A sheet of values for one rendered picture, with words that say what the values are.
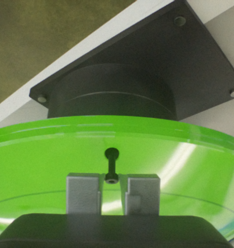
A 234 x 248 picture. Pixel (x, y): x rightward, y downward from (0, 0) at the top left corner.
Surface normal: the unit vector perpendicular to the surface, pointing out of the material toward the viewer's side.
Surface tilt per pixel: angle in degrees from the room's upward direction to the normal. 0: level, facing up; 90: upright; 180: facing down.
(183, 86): 0
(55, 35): 0
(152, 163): 24
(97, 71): 90
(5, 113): 90
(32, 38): 0
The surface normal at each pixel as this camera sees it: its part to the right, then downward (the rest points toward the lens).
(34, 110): 0.00, 0.83
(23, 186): -0.16, 0.56
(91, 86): -0.29, -0.54
